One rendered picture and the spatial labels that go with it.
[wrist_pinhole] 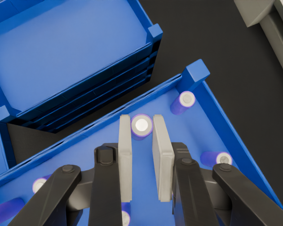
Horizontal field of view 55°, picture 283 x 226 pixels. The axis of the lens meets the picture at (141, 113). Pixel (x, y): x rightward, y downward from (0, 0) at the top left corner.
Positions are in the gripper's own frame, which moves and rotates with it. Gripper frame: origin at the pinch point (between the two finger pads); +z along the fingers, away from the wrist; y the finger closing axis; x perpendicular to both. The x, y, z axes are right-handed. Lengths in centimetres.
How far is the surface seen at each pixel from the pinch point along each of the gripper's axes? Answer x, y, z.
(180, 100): 0.5, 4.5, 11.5
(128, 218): -10.2, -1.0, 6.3
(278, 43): 5, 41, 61
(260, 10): 13, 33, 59
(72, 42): 5.1, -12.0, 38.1
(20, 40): 5.4, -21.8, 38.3
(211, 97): 0.5, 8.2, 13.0
